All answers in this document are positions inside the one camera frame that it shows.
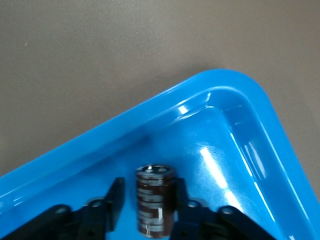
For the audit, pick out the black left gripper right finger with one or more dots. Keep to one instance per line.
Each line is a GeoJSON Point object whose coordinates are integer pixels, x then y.
{"type": "Point", "coordinates": [197, 220]}

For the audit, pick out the blue plastic tray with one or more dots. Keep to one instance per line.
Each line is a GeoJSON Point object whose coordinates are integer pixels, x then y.
{"type": "Point", "coordinates": [225, 140]}

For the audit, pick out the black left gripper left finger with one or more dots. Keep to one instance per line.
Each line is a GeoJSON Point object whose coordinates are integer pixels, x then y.
{"type": "Point", "coordinates": [100, 217]}

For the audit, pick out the dark brown cylindrical capacitor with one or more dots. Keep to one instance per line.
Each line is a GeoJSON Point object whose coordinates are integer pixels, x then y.
{"type": "Point", "coordinates": [155, 200]}

